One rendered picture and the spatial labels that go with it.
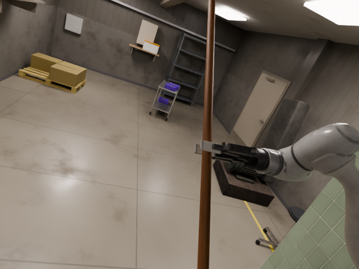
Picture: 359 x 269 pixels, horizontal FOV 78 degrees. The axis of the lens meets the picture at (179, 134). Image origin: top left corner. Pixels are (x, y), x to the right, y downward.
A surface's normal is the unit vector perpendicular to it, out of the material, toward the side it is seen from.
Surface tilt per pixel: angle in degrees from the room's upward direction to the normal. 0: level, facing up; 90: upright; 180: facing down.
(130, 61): 90
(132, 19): 90
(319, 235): 90
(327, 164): 109
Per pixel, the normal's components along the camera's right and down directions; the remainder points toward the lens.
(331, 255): -0.91, -0.22
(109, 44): 0.15, 0.47
